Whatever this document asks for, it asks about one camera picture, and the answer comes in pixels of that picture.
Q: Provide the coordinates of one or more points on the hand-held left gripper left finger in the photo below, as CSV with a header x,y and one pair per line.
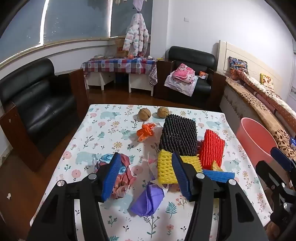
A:
x,y
112,177

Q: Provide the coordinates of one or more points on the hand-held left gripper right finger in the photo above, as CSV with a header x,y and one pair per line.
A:
x,y
182,179

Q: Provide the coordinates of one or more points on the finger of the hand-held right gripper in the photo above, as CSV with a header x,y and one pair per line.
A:
x,y
268,173
281,157

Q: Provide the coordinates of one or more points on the pink patterned wrapper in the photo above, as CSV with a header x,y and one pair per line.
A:
x,y
126,173

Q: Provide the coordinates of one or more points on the yellow foam fruit net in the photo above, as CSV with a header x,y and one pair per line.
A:
x,y
165,169

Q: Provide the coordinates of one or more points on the pink plastic bucket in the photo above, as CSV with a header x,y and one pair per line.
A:
x,y
254,143

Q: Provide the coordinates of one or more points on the clear plastic wrapper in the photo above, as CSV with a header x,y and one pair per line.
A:
x,y
151,166

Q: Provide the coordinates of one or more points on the orange peel piece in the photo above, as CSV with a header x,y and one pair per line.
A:
x,y
216,166

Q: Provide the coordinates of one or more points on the blue foam fruit net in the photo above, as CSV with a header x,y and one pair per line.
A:
x,y
218,175

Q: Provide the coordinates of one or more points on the purple face mask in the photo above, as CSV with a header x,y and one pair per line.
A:
x,y
146,201

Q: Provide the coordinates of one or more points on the red foam fruit net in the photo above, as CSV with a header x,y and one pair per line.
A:
x,y
211,148

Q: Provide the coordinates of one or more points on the black foam fruit net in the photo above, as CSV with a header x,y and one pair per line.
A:
x,y
178,136

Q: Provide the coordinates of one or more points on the orange ribbon bow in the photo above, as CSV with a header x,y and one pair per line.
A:
x,y
145,132

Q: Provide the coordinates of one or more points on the blue tissue pack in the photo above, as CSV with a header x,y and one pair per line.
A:
x,y
293,141

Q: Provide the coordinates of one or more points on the bed with floral quilt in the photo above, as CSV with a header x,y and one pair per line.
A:
x,y
254,109

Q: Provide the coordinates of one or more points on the floral dotted quilt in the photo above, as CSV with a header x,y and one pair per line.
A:
x,y
266,97

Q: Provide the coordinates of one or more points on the brown walnut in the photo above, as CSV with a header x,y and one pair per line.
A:
x,y
144,114
163,112

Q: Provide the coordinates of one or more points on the white quilted mattress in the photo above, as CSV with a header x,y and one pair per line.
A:
x,y
231,104

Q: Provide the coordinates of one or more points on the yellow floral pillow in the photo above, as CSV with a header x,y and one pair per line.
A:
x,y
267,80

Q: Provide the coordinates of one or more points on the white floral cloth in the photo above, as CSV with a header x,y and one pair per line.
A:
x,y
180,87

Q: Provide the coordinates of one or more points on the white wooden stool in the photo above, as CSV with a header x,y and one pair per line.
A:
x,y
141,82
101,80

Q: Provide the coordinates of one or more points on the colourful patterned pillow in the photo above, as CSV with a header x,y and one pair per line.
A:
x,y
238,63

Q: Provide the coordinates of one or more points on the white wooden headboard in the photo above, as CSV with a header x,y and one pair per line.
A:
x,y
249,58

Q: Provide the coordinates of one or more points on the white paper scrap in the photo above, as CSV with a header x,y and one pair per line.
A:
x,y
9,196

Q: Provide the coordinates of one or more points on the black leather sofa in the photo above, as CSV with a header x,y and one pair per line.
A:
x,y
39,99

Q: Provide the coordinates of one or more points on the pink folded blanket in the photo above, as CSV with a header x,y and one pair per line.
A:
x,y
182,73

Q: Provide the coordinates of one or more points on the small orange box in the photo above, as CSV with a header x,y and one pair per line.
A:
x,y
203,74

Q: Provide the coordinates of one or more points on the checkered tablecloth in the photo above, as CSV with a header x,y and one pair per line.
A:
x,y
115,64

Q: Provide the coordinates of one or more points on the black leather armchair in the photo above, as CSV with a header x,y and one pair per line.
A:
x,y
192,58

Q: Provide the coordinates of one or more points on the brown paper bag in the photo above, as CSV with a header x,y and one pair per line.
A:
x,y
120,47

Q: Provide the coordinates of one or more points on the pastel dotted padded jacket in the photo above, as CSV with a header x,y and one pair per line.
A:
x,y
136,34

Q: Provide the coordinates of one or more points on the hanging purple garment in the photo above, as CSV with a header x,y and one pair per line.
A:
x,y
138,3

